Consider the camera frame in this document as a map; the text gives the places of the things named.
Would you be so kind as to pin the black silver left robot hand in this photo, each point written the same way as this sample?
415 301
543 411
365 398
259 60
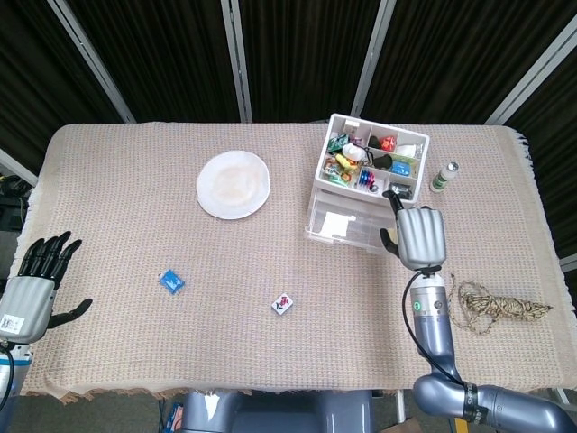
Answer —
24 306

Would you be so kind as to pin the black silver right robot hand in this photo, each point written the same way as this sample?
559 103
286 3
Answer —
421 239

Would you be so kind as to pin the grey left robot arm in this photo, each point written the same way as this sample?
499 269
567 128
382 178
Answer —
5 374

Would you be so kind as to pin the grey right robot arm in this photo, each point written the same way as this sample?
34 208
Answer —
433 329

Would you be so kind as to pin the white organizer tray with items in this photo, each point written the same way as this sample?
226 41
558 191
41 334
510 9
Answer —
356 191

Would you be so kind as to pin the orange red wrapped item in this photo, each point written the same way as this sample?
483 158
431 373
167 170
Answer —
388 143

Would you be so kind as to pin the black binder clip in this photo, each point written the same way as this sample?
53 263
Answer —
374 140

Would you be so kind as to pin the white bottle green label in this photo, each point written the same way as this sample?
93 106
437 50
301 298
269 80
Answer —
442 180

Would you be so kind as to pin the small blue packet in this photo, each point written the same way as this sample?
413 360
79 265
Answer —
400 168

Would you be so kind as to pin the green printed packet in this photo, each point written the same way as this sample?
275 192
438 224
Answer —
404 159

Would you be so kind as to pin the blue red stacked discs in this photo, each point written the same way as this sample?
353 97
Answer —
367 177

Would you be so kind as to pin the white paper sheet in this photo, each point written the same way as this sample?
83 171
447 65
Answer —
338 224

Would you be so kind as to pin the black pouch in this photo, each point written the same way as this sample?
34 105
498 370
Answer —
383 159

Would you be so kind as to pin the white plastic bag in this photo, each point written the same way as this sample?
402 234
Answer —
409 150

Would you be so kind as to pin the colourful wrapped candies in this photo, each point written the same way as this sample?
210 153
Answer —
336 172

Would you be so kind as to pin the white round plastic object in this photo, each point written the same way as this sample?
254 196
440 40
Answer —
354 150

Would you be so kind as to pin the green foil packet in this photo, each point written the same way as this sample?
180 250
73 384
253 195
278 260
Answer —
337 141

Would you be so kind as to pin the small white carton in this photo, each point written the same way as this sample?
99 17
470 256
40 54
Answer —
351 125

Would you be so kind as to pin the beige woven tablecloth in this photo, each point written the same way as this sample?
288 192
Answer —
135 225

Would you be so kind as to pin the blue plastic packet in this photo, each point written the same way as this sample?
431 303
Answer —
171 282

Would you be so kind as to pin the white mahjong tile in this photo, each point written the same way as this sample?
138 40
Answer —
282 304

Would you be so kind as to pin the white metal table leg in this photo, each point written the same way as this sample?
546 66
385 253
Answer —
401 403

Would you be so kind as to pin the blue printed package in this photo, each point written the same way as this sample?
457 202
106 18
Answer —
173 417

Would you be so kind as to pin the brown cardboard piece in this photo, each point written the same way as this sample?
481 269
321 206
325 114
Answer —
405 426

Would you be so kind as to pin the white paper plate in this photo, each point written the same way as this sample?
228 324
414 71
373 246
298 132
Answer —
233 185

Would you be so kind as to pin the black pleated curtain panel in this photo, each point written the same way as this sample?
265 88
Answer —
451 45
158 54
27 67
306 54

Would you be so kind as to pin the grey robot torso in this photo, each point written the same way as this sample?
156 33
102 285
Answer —
279 412

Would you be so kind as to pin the grey aluminium partition post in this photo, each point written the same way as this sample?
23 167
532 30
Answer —
532 76
18 167
570 262
236 58
373 58
90 58

